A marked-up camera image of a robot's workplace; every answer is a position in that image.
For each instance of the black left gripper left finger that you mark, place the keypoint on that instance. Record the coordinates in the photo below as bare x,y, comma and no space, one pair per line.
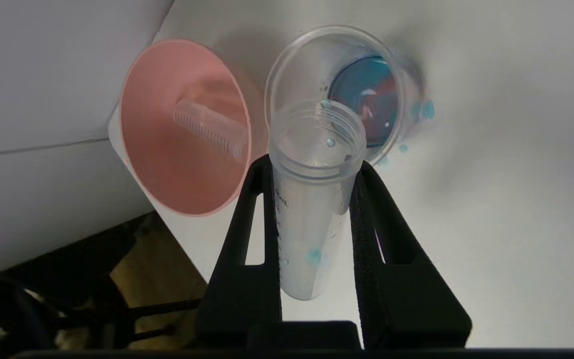
247,289

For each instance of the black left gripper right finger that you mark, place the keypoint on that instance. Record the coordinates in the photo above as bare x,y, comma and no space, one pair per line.
401,299

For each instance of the blue pigment test tube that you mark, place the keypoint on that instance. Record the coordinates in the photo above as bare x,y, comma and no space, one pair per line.
307,224

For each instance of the red pigment test tube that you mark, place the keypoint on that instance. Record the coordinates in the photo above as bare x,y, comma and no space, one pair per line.
212,129

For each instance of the pink bowl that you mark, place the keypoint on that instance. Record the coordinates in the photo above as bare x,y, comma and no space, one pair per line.
177,164

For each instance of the clear glass beaker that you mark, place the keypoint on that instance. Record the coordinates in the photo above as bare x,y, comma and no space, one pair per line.
366,99

